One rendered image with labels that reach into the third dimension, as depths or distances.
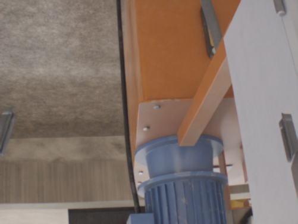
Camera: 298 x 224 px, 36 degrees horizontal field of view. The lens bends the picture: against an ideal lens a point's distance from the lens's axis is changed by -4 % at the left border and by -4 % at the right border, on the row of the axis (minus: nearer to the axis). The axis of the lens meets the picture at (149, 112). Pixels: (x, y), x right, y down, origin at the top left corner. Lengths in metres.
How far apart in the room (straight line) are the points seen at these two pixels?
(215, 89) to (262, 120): 0.32
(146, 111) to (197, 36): 0.22
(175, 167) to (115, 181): 1.56
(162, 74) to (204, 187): 0.33
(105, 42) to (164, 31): 0.83
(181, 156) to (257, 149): 0.63
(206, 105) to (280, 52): 0.45
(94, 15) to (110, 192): 1.27
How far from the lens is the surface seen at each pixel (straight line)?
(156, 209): 1.24
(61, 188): 2.77
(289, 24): 0.54
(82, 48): 1.98
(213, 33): 0.93
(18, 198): 2.78
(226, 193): 1.37
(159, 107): 1.05
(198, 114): 1.02
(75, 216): 2.96
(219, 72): 0.86
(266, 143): 0.60
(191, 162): 1.25
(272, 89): 0.58
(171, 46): 1.12
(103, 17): 1.80
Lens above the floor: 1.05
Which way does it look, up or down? 24 degrees down
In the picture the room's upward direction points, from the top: 175 degrees clockwise
